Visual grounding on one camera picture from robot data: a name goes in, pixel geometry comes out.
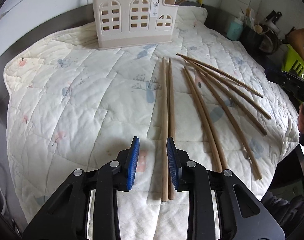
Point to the teal soap bottle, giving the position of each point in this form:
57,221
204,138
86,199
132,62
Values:
235,29

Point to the black pot with utensils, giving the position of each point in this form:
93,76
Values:
263,35

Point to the green package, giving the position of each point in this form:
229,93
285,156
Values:
293,63

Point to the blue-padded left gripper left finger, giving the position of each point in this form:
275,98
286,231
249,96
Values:
128,163

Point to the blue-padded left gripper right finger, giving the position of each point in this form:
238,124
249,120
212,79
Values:
177,160

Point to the white quilted mat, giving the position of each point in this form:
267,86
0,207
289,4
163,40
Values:
75,106

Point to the beige plastic utensil holder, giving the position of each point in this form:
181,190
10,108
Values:
125,23

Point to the person's right hand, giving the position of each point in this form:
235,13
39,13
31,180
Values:
301,119

